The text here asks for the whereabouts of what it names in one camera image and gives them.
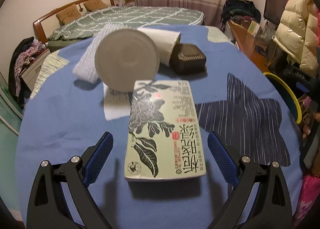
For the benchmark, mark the black television screen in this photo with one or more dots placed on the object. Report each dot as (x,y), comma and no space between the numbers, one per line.
(273,10)

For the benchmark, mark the wooden desk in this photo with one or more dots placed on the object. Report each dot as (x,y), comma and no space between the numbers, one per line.
(246,43)

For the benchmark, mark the cream puffer jacket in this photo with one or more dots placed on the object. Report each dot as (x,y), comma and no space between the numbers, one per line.
(297,34)

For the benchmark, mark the brown pillow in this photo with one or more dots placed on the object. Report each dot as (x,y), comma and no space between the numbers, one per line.
(93,5)
(68,14)

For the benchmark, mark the left brown pillow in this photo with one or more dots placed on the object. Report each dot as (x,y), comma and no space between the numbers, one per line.
(68,14)

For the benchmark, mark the white bedside cabinet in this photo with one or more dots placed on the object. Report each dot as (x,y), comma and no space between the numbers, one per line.
(30,74)

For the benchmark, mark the white paper cup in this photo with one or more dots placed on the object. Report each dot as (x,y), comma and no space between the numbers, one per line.
(165,41)

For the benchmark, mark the green sliding wardrobe door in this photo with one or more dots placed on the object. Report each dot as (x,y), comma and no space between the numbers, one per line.
(10,125)

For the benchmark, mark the dark clothes pile on desk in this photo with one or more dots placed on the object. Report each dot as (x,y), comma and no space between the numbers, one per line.
(239,8)

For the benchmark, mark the clothes pile on cabinet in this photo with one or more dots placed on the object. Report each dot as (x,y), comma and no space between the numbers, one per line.
(23,53)

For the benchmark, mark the yellow rimmed trash bin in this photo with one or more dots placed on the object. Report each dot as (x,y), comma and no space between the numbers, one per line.
(287,95)

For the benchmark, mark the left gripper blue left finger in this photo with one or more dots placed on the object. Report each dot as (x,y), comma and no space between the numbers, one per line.
(47,207)

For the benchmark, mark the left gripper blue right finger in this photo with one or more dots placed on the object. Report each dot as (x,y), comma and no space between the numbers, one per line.
(259,197)

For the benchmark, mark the black plastic food container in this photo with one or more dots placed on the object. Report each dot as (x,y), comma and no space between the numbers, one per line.
(187,59)

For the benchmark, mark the green tea carton box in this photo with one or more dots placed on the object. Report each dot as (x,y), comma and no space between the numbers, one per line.
(164,141)

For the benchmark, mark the white round paper bowl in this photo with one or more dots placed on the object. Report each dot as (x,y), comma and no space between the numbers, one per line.
(125,56)

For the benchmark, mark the green checked quilt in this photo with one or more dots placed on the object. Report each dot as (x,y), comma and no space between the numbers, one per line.
(133,17)

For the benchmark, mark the wooden bed with headboard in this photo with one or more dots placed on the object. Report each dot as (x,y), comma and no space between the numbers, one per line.
(45,25)

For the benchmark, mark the blue patterned table cloth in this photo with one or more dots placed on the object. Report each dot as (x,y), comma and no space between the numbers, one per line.
(233,98)

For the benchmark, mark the right brown pillow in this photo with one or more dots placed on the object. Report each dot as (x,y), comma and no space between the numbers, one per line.
(93,5)

